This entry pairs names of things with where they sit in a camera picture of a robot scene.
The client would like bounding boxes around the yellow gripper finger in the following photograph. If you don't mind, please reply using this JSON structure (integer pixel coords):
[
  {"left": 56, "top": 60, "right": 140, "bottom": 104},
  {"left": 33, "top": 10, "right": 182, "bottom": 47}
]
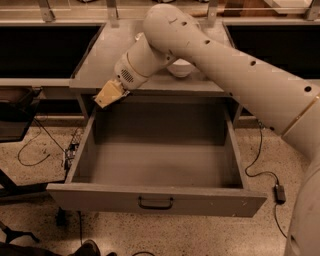
[{"left": 94, "top": 80, "right": 126, "bottom": 108}]

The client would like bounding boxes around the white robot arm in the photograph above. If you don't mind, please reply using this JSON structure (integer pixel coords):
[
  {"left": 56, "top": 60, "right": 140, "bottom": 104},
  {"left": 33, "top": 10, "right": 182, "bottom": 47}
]
[{"left": 95, "top": 4, "right": 320, "bottom": 256}]

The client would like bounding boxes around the grey cabinet top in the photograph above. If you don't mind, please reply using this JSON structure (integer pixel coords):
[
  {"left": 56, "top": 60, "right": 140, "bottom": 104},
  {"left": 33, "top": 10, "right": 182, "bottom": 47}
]
[{"left": 70, "top": 19, "right": 228, "bottom": 97}]

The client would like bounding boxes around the open grey top drawer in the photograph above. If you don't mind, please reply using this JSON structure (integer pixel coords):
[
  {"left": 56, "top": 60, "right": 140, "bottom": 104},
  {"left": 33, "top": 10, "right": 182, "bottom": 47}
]
[{"left": 47, "top": 96, "right": 267, "bottom": 217}]

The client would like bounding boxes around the white bowl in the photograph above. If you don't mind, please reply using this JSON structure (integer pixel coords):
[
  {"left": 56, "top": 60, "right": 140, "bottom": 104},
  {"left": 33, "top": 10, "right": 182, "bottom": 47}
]
[{"left": 167, "top": 59, "right": 195, "bottom": 78}]

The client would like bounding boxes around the power strip on floor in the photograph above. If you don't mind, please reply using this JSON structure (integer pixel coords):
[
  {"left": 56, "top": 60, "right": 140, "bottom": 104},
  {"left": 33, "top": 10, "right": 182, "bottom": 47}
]
[{"left": 63, "top": 143, "right": 79, "bottom": 171}]

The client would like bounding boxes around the black chair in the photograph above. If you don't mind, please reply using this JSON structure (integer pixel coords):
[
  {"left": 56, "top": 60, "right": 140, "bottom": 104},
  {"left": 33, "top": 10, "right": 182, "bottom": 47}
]
[{"left": 0, "top": 86, "right": 41, "bottom": 143}]

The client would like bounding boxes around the dark shoe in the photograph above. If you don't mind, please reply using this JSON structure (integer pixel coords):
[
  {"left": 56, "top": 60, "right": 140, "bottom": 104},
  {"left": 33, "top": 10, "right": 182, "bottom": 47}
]
[{"left": 68, "top": 239, "right": 101, "bottom": 256}]

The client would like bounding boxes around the black power adapter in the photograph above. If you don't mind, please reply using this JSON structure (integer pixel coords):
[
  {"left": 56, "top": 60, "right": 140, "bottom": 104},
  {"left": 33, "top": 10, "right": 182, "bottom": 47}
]
[{"left": 274, "top": 184, "right": 286, "bottom": 204}]

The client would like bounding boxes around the thin black floor cable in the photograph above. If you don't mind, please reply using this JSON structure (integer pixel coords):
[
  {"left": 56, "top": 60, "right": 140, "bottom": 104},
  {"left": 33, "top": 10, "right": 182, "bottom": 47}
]
[{"left": 17, "top": 116, "right": 68, "bottom": 168}]

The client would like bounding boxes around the black drawer handle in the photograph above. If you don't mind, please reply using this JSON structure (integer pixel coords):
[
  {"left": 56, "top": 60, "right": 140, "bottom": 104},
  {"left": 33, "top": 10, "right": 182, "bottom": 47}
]
[{"left": 138, "top": 197, "right": 174, "bottom": 211}]

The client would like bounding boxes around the black power cable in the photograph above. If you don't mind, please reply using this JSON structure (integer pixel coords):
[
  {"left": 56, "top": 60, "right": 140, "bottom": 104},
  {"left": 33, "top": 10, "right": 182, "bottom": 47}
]
[{"left": 244, "top": 123, "right": 288, "bottom": 239}]

